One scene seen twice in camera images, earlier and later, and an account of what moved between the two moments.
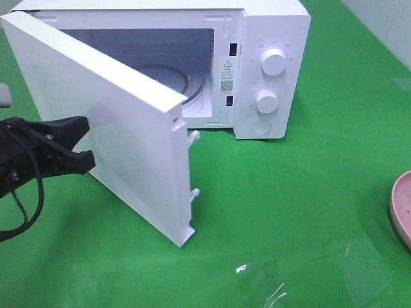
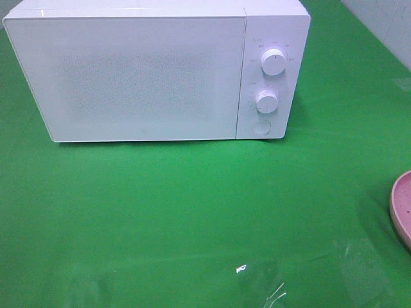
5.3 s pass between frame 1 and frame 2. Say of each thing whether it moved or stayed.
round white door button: stayed
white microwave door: moved
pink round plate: stayed
